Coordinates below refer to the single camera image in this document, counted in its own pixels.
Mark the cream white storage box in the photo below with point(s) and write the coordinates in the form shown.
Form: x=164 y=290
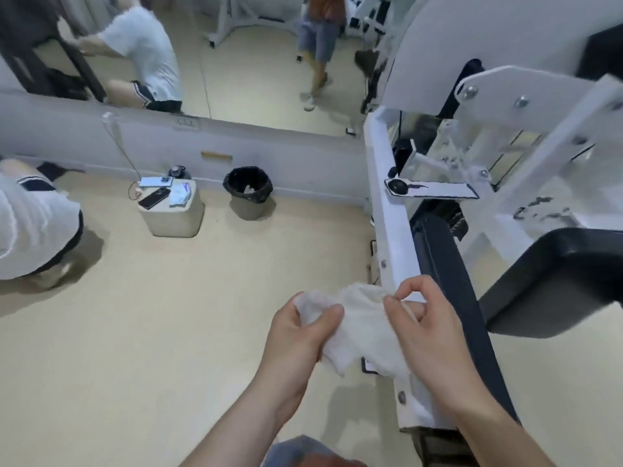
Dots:
x=170 y=221

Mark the dark water bottle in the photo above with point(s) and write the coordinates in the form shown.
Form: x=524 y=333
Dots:
x=179 y=172

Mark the blue denim shorts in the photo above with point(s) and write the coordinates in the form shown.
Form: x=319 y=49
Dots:
x=292 y=452

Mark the black square cushion pad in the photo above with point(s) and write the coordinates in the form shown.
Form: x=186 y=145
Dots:
x=603 y=53

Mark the black padded arm rest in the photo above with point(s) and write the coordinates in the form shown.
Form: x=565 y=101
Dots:
x=448 y=267

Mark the silver blue smartphone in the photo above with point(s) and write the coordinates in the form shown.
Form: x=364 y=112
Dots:
x=156 y=181

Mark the person's left hand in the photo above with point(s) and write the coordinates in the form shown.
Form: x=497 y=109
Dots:
x=287 y=355

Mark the white cleaning wipe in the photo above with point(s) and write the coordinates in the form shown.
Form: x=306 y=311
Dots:
x=365 y=330

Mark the trash bin with black bag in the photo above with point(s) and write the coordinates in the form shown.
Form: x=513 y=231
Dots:
x=248 y=204

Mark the small wooden block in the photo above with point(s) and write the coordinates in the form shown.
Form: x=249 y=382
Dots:
x=216 y=156

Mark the person's left forearm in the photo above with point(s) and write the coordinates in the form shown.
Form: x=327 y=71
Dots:
x=233 y=432

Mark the white wall socket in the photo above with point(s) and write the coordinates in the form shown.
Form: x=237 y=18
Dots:
x=187 y=123

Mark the black rectangular chest pad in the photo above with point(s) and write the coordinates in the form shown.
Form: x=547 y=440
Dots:
x=559 y=257

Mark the black patterned smartphone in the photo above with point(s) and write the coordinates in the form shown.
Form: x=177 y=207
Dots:
x=153 y=198

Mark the person's right hand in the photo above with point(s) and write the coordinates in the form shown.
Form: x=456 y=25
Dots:
x=438 y=355

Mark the white gym machine frame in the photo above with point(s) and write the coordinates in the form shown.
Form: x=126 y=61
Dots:
x=389 y=213

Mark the blue dotted wet wipes packet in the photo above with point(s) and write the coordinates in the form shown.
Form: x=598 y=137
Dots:
x=179 y=195

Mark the crumpled white tissues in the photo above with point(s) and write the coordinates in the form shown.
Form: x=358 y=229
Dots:
x=249 y=189

